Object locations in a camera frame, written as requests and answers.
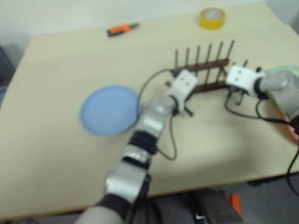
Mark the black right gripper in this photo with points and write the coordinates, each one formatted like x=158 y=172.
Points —
x=236 y=93

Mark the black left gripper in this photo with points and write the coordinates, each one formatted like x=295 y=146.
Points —
x=184 y=103

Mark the blue plate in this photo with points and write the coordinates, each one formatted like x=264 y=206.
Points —
x=106 y=111

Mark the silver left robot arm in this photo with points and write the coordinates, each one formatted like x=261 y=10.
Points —
x=126 y=179

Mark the brown wooden dish rack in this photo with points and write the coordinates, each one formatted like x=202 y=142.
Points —
x=207 y=64

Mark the yellow tape roll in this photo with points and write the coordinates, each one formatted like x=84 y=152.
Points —
x=212 y=19

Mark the dark grey rounded shape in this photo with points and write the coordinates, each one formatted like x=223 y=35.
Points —
x=209 y=205

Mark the small orange part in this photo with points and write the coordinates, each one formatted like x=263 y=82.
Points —
x=234 y=204

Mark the orange and black hand tool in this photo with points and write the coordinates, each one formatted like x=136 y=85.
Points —
x=119 y=30

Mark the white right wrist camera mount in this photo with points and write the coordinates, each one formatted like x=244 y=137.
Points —
x=243 y=76

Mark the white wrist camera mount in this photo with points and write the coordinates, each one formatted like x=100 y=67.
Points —
x=183 y=84
x=243 y=76

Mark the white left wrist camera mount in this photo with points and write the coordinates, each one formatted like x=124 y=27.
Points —
x=183 y=84

